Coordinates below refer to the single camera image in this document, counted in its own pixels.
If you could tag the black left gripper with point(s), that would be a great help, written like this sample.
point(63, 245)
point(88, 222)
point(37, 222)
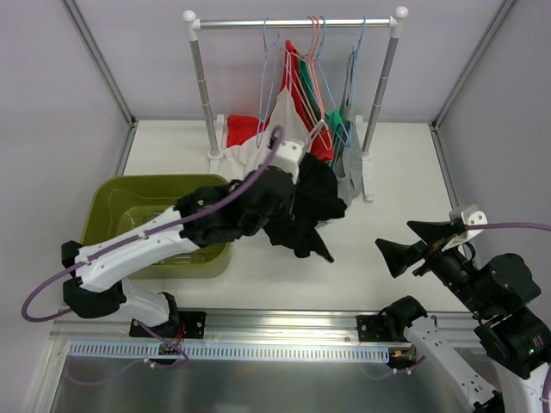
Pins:
point(283, 185)

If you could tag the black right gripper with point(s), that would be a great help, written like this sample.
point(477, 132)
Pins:
point(431, 249)

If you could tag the black tank top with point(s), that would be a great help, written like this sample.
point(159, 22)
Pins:
point(315, 200)

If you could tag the pink wire hanger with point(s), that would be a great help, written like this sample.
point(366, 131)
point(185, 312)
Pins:
point(297, 80)

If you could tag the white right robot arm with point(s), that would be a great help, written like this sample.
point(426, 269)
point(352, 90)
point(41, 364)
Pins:
point(497, 296)

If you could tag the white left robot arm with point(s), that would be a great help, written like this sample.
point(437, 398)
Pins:
point(99, 286)

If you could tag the red tank top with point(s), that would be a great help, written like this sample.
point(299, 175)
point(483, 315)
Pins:
point(241, 131)

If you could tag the grey tank top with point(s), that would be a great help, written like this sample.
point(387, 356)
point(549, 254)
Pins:
point(347, 165)

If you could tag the pink hanger with red top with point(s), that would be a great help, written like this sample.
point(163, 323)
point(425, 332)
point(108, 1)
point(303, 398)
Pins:
point(310, 61)

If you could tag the green tank top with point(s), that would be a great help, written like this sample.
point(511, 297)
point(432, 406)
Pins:
point(335, 123)

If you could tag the blue hanger with grey top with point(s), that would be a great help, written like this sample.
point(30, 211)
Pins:
point(350, 86)

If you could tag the white metal clothes rack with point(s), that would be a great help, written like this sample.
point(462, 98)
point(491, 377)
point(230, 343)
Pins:
point(394, 23)

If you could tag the olive green plastic basket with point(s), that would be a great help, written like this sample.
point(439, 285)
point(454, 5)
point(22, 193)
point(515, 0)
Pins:
point(126, 202)

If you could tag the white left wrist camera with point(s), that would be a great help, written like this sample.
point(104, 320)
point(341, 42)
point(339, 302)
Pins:
point(288, 156)

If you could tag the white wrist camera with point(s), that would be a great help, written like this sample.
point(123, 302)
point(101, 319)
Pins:
point(465, 216)
point(288, 156)

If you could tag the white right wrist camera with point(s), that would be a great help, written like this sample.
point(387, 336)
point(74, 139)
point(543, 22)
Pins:
point(465, 216)

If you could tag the aluminium mounting rail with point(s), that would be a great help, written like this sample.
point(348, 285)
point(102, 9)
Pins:
point(239, 326)

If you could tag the white slotted cable duct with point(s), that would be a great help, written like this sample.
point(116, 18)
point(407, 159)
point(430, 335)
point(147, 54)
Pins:
point(232, 351)

